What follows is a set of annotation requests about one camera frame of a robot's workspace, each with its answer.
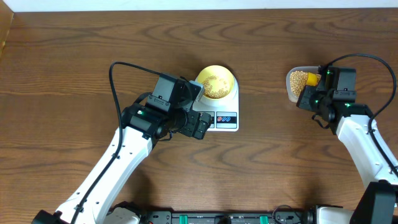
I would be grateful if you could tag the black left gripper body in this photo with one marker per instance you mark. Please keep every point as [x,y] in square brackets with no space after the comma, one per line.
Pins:
[191,117]

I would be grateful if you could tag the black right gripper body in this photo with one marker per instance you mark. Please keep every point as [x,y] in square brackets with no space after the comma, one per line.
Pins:
[312,99]

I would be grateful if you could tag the yellow measuring scoop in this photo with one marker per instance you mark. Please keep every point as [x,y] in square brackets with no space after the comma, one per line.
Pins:
[313,79]

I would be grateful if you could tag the yellow plastic bowl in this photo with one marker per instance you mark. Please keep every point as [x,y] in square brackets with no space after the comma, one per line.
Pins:
[219,71]

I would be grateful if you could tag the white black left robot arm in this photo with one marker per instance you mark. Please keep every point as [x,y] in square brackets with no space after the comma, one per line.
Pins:
[154,116]

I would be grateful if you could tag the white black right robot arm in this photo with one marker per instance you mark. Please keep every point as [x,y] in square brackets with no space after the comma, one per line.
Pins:
[332,100]

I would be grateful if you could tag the white digital kitchen scale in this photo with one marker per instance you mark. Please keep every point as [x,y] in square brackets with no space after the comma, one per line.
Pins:
[224,112]

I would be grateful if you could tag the beans in yellow bowl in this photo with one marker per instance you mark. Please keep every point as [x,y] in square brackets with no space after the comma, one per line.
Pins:
[216,87]

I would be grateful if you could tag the dried yellow beans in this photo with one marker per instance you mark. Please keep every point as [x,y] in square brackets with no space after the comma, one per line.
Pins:
[298,82]

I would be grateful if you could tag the clear plastic bean container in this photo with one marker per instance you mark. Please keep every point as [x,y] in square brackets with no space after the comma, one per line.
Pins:
[310,69]

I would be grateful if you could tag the black rail with green clamps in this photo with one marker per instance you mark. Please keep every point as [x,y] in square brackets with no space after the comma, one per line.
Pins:
[248,217]

